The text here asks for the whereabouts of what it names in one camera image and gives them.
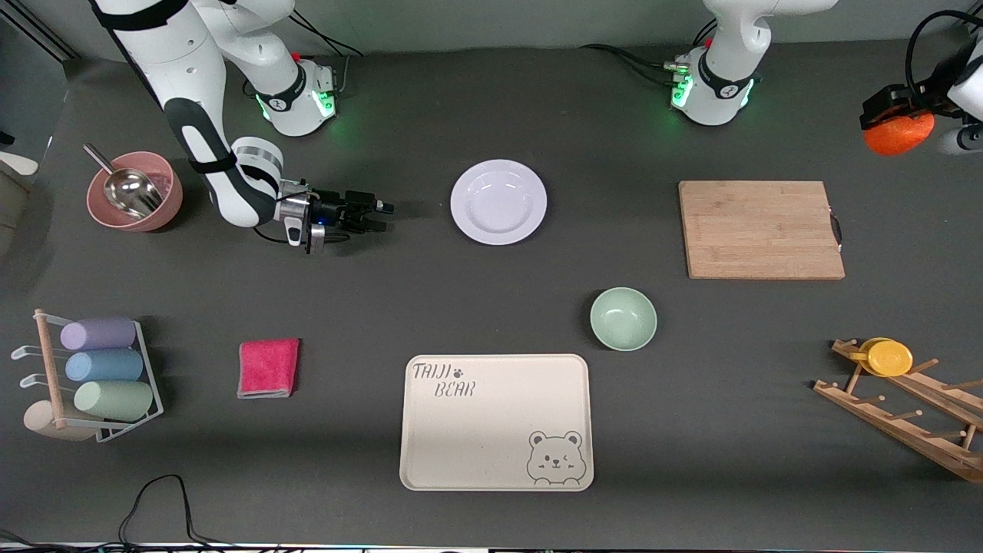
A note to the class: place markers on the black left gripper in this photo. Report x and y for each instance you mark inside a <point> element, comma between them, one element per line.
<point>900,100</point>

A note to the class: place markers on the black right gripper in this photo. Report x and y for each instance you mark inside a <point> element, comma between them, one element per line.
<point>332,207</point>

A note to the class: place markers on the orange fruit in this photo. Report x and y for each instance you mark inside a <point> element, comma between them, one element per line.
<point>898,137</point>

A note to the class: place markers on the white round plate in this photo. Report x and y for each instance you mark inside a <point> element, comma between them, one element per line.
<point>498,202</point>

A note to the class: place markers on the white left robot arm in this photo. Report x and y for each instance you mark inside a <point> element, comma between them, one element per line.
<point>722,77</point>

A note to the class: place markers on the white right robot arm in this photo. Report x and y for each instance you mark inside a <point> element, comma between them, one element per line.
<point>192,115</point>

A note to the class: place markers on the pink folded cloth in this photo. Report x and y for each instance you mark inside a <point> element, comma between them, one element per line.
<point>267,369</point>

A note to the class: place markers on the wooden cutting board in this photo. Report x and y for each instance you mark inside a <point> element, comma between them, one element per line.
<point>760,230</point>

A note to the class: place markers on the pink bowl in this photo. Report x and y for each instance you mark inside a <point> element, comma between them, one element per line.
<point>165,207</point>

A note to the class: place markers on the metal scoop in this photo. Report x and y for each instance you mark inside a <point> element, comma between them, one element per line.
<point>130,190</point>

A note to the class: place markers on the beige tray with bear print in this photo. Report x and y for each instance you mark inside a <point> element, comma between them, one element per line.
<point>484,430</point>

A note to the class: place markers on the yellow cup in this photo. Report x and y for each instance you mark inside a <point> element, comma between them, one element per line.
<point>889,358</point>

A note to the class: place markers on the light green bowl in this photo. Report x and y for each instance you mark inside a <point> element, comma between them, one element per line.
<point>623,319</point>

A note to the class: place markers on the purple cup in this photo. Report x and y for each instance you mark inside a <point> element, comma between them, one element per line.
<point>98,333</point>

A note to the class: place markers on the blue cup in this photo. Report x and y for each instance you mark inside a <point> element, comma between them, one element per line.
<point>104,365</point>

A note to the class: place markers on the wooden peg rack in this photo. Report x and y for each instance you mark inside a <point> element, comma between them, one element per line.
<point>898,418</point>

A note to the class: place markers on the green cup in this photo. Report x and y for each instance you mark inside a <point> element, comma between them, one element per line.
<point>114,400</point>

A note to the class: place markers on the beige background object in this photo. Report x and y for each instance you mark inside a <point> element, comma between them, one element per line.
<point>17,163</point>

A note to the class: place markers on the beige cup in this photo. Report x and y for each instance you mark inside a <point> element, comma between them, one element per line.
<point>38,422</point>

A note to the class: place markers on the black metal frame bar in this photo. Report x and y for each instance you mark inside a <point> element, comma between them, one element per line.
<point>38,37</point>

